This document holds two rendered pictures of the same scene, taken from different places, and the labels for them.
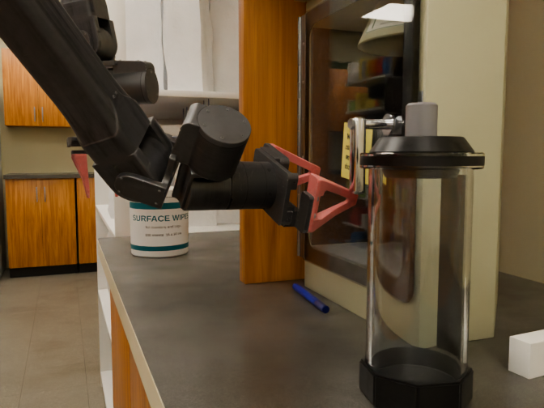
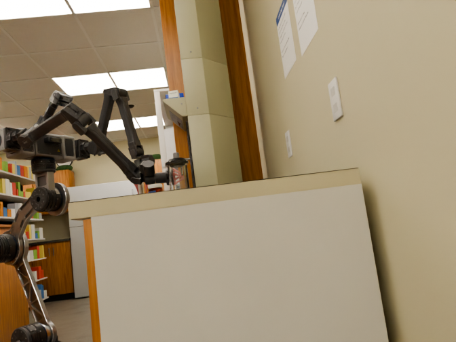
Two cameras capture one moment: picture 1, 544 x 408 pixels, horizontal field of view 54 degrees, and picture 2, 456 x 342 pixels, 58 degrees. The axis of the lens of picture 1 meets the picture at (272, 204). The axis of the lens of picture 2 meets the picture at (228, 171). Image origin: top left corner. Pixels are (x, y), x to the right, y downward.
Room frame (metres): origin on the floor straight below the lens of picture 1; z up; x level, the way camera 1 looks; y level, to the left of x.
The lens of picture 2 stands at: (-1.28, -0.89, 0.84)
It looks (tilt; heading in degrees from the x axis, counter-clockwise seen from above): 8 degrees up; 16
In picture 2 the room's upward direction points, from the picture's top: 7 degrees counter-clockwise
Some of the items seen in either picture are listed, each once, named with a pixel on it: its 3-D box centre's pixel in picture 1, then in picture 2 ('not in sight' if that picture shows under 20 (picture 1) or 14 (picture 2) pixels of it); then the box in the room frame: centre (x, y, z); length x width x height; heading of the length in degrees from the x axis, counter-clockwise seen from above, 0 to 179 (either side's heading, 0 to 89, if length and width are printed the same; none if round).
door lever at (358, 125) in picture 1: (369, 153); not in sight; (0.64, -0.12, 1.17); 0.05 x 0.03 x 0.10; 111
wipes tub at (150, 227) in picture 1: (159, 220); not in sight; (1.22, 0.26, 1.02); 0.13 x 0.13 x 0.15
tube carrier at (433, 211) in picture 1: (417, 269); (179, 184); (0.49, -0.13, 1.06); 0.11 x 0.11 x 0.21
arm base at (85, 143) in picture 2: not in sight; (87, 147); (0.96, 0.68, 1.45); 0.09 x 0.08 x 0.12; 169
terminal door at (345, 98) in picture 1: (347, 135); (191, 163); (0.75, -0.11, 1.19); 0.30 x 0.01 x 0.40; 21
